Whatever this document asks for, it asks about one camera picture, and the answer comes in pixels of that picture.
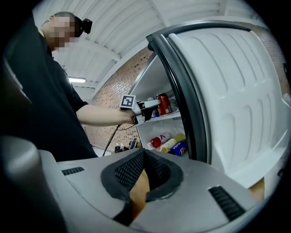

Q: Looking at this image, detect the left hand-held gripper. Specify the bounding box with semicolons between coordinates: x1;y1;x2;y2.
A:
120;94;162;126

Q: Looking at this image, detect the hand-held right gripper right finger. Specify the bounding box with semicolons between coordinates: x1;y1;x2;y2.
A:
132;149;261;233

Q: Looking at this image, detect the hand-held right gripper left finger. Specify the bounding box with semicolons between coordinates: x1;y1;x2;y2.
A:
38;148;146;233

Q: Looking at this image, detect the red soda can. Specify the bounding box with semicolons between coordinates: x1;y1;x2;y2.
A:
156;93;172;117

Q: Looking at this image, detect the white mini fridge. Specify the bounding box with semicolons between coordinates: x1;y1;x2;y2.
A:
129;20;291;189

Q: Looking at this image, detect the person's left forearm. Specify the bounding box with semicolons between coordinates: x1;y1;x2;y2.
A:
76;104;135;127

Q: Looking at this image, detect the red bottle white label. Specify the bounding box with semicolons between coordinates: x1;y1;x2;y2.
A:
147;132;171;149

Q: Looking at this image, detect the yellow drink bottle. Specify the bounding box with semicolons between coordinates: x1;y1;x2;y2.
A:
158;133;187;153

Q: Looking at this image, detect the dark soda bottle blue label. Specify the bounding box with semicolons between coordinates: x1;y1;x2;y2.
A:
169;141;189;157

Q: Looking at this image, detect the person in black shirt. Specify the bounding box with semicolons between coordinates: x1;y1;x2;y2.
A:
2;11;99;162

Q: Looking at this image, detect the person's head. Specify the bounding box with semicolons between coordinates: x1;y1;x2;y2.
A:
40;11;83;52

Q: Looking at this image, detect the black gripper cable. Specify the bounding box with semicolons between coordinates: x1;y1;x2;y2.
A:
102;123;135;157

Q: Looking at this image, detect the black head-mounted camera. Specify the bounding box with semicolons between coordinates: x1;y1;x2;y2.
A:
80;18;93;35

